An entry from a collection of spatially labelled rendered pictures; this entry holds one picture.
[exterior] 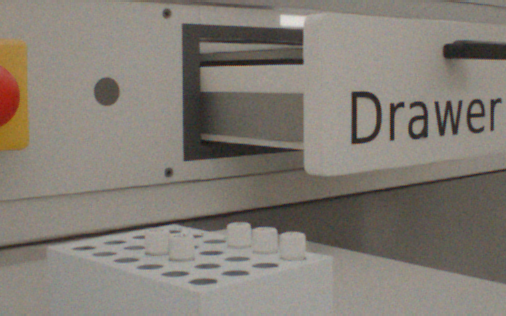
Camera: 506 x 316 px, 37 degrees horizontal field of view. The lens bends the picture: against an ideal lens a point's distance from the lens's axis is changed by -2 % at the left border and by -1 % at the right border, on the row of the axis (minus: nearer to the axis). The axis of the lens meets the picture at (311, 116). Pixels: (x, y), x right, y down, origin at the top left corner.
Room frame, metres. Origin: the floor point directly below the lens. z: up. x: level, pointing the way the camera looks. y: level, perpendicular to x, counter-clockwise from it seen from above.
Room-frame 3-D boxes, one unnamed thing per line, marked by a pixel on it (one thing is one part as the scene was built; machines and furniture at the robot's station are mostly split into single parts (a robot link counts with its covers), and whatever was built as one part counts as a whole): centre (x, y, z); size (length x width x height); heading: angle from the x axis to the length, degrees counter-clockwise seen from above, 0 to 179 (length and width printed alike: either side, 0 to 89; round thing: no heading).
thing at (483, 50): (0.59, -0.12, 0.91); 0.07 x 0.04 x 0.01; 133
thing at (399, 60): (0.61, -0.11, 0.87); 0.29 x 0.02 x 0.11; 133
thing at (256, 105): (0.76, 0.04, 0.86); 0.40 x 0.26 x 0.06; 43
